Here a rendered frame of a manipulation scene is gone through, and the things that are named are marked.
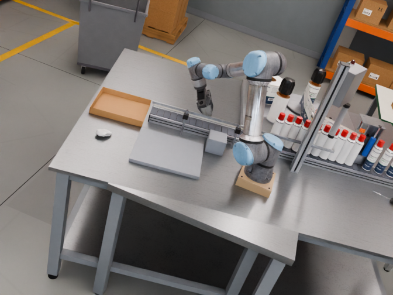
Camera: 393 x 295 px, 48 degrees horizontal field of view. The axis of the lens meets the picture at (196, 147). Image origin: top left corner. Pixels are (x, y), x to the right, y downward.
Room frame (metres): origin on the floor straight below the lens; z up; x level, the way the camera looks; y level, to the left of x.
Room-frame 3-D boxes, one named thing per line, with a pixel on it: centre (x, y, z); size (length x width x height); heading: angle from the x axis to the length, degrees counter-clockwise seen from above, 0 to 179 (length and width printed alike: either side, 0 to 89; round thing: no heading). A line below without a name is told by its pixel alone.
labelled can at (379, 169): (2.29, -1.07, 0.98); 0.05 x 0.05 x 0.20
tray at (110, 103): (2.17, 0.48, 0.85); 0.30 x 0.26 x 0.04; 94
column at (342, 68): (2.11, -0.56, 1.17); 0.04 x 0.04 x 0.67; 4
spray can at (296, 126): (2.25, -0.51, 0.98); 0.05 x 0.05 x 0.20
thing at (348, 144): (2.27, -0.83, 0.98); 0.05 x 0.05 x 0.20
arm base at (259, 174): (1.89, -0.35, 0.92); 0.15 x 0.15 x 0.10
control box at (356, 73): (2.17, -0.62, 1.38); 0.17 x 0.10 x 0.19; 149
